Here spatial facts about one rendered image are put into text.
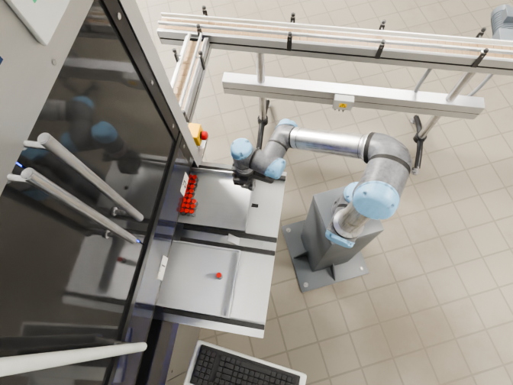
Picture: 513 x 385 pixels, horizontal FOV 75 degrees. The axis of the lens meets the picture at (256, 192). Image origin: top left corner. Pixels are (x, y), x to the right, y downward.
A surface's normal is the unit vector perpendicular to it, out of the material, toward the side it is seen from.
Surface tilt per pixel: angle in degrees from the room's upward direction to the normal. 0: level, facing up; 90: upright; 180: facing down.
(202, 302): 0
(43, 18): 90
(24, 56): 90
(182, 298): 0
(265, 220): 0
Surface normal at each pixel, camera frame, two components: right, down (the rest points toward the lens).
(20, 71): 0.99, 0.13
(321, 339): -0.04, -0.37
